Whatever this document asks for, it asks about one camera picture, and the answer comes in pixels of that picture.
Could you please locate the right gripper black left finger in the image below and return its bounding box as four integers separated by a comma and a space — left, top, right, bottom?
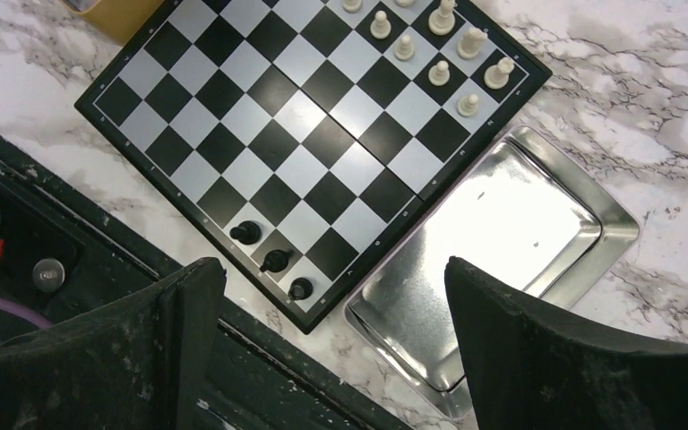
0, 257, 226, 429

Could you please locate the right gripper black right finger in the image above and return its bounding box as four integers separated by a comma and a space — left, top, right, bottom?
444, 256, 688, 429

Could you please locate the black chess piece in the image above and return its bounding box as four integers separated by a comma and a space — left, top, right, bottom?
260, 249, 291, 273
288, 278, 314, 301
229, 220, 262, 245

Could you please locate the white chess pawn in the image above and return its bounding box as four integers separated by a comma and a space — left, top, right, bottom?
428, 60, 451, 87
456, 93, 479, 117

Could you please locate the black white chess board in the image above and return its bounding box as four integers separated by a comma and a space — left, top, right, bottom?
76, 1, 552, 333

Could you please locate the white chess piece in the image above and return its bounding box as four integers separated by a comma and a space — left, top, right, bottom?
456, 27, 488, 60
484, 56, 515, 90

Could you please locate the silver tin lid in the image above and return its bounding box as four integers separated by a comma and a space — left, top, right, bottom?
343, 125, 640, 421

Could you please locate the gold tin box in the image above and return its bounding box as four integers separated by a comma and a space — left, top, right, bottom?
60, 0, 163, 45

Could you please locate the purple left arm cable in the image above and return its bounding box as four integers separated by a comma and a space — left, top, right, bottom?
0, 288, 55, 331

